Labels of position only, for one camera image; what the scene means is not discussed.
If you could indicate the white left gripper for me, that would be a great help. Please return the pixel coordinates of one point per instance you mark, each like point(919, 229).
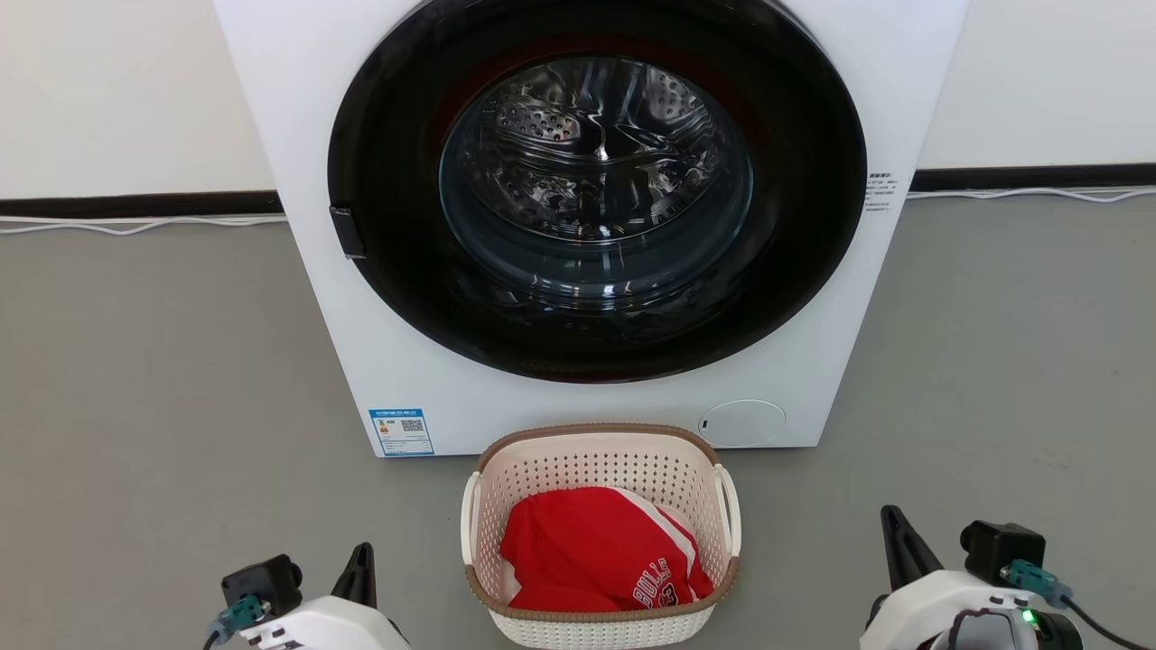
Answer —
point(334, 627)

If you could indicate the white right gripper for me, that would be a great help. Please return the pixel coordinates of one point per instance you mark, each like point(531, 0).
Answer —
point(912, 614)

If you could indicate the cream perforated plastic laundry basket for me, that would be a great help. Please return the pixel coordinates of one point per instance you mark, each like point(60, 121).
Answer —
point(605, 460)

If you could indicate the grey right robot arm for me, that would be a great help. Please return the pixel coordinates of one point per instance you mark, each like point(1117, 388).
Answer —
point(993, 632)

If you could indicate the blue white energy label sticker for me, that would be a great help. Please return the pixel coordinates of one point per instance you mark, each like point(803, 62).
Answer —
point(401, 431)

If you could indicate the round white filter cover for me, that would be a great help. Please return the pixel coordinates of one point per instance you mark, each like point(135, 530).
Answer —
point(742, 422)

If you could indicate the red Bulls basketball jersey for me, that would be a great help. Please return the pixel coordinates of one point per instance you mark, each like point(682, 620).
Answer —
point(578, 551)

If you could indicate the white front-load washing machine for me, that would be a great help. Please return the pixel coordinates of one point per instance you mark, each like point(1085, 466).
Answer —
point(316, 316)

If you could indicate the small printed text sticker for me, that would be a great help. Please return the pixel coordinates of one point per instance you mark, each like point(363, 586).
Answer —
point(881, 192)

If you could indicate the round black glass washer door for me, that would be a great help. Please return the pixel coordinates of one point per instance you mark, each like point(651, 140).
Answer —
point(384, 181)

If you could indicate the stainless steel washer drum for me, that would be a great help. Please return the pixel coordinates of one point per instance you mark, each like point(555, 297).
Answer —
point(596, 171)

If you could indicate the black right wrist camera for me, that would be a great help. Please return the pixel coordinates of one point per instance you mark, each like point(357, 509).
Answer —
point(998, 546)

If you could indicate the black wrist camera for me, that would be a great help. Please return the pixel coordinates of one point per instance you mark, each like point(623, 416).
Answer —
point(998, 546)
point(262, 582)

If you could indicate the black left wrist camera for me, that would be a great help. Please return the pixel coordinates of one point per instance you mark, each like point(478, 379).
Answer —
point(262, 582)

